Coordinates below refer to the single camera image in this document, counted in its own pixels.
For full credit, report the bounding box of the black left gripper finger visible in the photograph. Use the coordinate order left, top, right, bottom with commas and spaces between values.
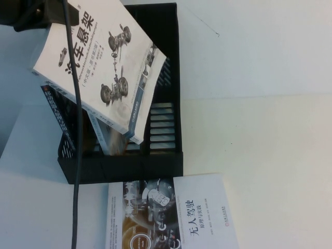
46, 0, 81, 27

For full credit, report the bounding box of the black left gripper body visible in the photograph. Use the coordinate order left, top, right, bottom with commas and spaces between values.
14, 0, 54, 30

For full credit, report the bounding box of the white car suspension book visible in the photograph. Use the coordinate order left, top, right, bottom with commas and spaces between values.
31, 0, 168, 145

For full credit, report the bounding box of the dark blue mobile robot book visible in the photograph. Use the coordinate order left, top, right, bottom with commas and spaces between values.
40, 84, 79, 153

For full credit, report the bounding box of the black plastic book stand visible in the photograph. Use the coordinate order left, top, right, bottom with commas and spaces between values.
56, 2, 184, 185

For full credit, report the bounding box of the white orange ROS2 book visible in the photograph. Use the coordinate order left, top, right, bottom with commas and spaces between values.
87, 108, 131, 156

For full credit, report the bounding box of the white autonomous driving book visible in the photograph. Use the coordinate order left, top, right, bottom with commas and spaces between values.
104, 173, 240, 249

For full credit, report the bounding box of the black camera cable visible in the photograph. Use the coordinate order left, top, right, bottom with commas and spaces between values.
61, 0, 84, 249

